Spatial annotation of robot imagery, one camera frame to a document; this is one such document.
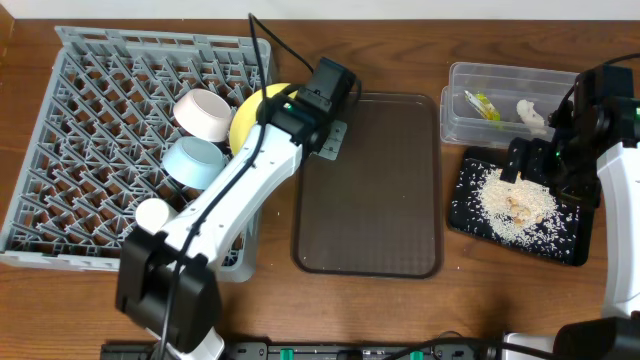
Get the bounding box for white tissue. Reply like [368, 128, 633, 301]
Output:
[516, 99, 546, 135]

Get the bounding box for rice leftovers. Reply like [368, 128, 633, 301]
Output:
[449, 158, 579, 252]

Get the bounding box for yellow plate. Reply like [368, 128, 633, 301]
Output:
[229, 83, 293, 157]

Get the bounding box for green snack wrapper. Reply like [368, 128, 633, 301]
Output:
[464, 90, 501, 121]

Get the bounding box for white bowl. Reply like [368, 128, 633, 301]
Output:
[173, 89, 232, 142]

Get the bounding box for light blue bowl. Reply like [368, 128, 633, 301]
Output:
[162, 136, 227, 190]

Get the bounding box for white paper cup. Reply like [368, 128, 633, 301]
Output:
[135, 198, 177, 234]

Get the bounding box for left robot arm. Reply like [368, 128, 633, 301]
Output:
[116, 91, 343, 359]

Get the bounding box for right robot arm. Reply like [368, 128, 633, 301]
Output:
[499, 95, 639, 359]

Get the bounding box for grey dishwasher rack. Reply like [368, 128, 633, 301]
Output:
[1, 26, 276, 272]

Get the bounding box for black tray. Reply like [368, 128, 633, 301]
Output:
[447, 147, 594, 267]

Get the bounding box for dark brown serving tray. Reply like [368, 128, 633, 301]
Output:
[292, 93, 444, 279]

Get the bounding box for clear plastic bin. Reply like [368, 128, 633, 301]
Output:
[440, 62, 576, 149]

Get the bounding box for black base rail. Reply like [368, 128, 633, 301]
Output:
[99, 342, 501, 360]

